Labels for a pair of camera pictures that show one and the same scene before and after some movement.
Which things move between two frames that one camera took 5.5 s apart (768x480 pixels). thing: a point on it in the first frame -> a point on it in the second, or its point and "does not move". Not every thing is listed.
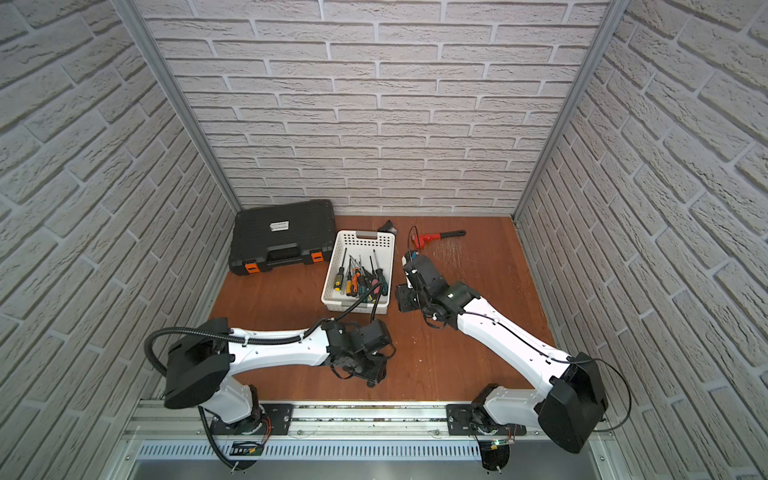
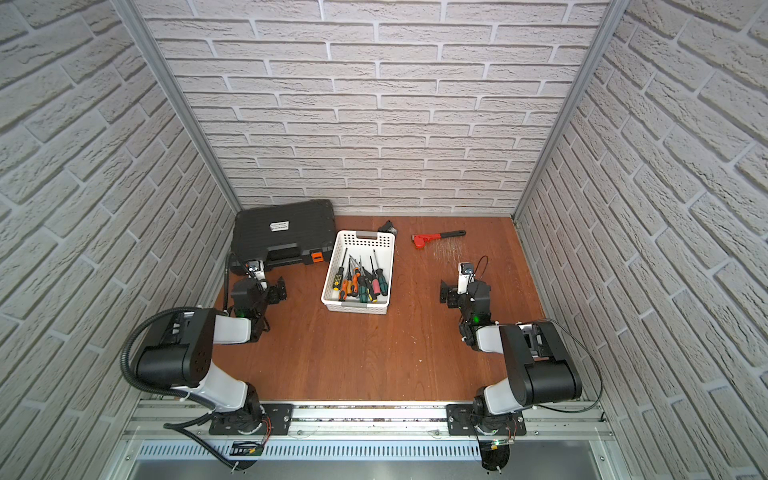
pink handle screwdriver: x=374 y=282 does not move
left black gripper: x=380 y=372 -> x=275 y=295
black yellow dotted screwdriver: x=340 y=274 does not move
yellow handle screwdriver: x=349 y=283 does not move
